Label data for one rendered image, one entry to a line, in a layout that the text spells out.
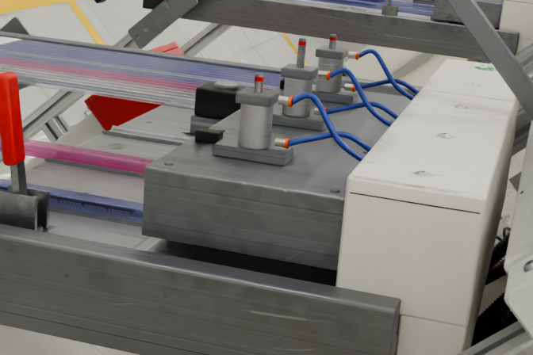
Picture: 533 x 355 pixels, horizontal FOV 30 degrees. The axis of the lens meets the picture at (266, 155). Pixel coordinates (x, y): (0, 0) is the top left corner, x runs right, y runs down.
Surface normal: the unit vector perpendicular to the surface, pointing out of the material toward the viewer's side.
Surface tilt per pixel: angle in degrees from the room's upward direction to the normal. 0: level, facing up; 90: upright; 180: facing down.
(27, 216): 90
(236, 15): 90
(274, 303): 90
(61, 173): 48
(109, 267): 90
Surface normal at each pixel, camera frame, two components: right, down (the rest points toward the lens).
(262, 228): -0.29, 0.23
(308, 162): 0.08, -0.96
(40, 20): 0.76, -0.54
